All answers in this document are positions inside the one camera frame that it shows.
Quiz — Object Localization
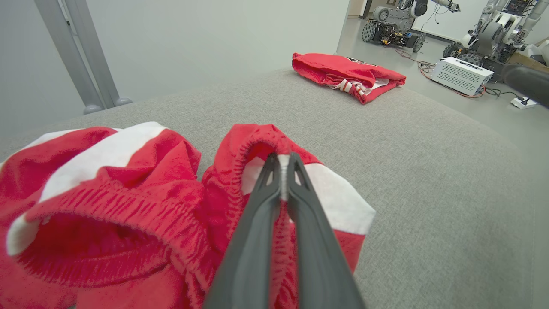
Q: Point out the grey robot with raised arms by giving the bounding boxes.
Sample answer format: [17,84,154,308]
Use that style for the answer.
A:
[442,0,549,82]

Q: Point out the wheeled robot with grey base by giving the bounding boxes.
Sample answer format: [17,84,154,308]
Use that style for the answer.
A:
[362,0,462,53]

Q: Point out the white perforated equipment box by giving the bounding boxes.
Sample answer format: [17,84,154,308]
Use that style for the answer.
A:
[430,57,495,96]

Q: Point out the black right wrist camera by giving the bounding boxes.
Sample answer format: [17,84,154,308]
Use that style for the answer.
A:
[501,64,549,109]

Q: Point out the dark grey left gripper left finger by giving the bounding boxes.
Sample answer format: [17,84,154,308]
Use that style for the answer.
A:
[203,152,283,309]

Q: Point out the red jersey with white trim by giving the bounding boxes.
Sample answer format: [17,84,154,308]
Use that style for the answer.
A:
[292,52,407,105]

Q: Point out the grey partition post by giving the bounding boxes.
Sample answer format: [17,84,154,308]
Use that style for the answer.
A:
[34,0,133,115]

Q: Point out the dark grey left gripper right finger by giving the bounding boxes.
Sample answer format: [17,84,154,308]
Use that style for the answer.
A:
[286,152,366,309]

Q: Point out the red shorts with white stripes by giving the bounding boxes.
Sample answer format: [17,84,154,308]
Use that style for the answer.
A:
[0,122,377,309]

